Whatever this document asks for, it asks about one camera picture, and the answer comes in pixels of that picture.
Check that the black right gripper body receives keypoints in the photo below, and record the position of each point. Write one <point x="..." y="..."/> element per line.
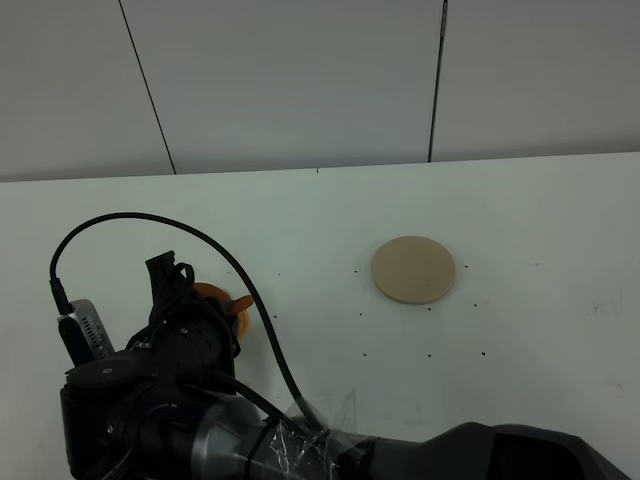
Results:
<point x="128" y="416"/>

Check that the orange coaster far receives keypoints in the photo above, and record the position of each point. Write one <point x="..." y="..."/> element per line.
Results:
<point x="243" y="321"/>

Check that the beige round teapot coaster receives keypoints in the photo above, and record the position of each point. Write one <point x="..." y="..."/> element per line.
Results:
<point x="413" y="270"/>

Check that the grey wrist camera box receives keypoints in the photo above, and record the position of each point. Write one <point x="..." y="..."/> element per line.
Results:
<point x="83" y="333"/>

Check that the brown clay teapot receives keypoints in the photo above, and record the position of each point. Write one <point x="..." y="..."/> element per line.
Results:
<point x="231" y="307"/>

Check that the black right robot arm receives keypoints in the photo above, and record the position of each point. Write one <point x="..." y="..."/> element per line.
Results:
<point x="243" y="436"/>

